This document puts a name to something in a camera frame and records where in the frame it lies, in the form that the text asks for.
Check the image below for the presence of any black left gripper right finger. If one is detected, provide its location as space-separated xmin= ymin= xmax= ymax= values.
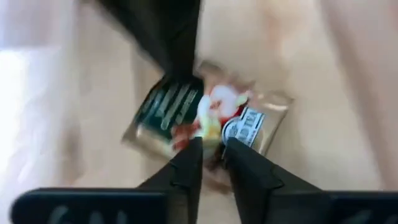
xmin=224 ymin=136 xmax=330 ymax=224

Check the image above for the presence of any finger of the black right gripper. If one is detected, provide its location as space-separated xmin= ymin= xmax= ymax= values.
xmin=96 ymin=0 xmax=203 ymax=79

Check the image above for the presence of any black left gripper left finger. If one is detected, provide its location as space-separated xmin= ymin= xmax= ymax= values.
xmin=136 ymin=136 xmax=205 ymax=224

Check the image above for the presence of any snack packet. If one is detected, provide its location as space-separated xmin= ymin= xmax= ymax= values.
xmin=121 ymin=60 xmax=295 ymax=187

